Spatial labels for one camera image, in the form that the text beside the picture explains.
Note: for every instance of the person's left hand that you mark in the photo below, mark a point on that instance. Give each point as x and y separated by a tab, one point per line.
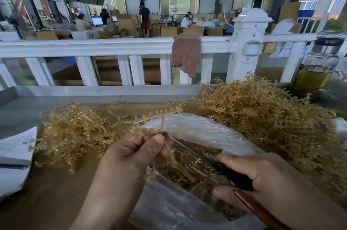
127	156

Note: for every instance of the heap of cut tan parts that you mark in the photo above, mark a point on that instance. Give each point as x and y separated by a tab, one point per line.
187	162

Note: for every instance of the large pile of tan sprues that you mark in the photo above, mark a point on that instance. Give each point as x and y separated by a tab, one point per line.
271	121

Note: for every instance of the white railing fence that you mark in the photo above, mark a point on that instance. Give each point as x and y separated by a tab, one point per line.
249	45

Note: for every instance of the standing fan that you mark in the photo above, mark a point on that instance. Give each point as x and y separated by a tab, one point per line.
235	16

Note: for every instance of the brown cloth rag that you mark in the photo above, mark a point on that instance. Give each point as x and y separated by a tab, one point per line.
185	52

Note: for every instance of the stack of cardboard boxes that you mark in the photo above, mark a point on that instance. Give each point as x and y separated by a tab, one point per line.
127	25

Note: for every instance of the glass bottle with yellow liquid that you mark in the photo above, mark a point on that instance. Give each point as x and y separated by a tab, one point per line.
315	67

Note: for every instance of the person's left forearm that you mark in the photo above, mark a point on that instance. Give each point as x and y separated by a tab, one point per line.
108	202

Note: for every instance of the person's right thumb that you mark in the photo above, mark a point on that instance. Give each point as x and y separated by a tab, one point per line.
226	196

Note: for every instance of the small pile of tan sprues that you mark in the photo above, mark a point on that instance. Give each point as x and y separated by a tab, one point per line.
73	135

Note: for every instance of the person's left thumb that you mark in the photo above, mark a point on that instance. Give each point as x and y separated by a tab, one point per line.
154	148

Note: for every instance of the white paper sheets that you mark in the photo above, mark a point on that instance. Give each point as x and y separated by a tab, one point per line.
13	154

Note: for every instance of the computer monitor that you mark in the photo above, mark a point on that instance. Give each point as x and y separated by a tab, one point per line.
97	20

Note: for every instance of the dark pen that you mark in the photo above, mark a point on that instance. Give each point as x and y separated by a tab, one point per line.
13	166

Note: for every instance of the clear plastic bag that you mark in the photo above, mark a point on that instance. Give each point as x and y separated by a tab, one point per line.
206	129

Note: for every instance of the tan plastic sprue piece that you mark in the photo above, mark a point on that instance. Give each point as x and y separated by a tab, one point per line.
173	162

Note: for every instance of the person's right hand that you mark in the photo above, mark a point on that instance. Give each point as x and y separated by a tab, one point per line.
282	183

